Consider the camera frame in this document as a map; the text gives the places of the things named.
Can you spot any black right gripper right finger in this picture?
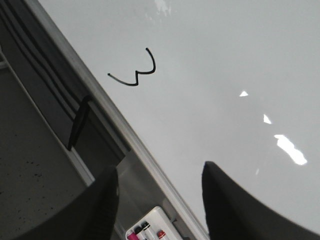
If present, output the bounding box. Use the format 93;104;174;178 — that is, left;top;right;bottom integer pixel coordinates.
201;161;320;240

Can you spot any red-capped marker in tray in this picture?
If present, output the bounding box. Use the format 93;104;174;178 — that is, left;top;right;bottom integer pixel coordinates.
157;230;169;240

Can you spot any white whiteboard with frame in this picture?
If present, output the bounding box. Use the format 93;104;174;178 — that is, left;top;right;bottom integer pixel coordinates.
30;0;320;239

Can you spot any pink item in tray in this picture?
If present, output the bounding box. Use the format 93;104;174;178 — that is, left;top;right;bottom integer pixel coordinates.
126;232;139;240

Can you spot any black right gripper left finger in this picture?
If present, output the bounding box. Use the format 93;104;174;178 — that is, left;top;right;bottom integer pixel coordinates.
17;166;119;240

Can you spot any black-capped marker in tray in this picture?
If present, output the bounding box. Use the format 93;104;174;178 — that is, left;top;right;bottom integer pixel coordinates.
134;225;152;240

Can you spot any white marker tray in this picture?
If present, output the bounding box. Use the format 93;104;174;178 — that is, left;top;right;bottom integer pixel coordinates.
124;206;183;240

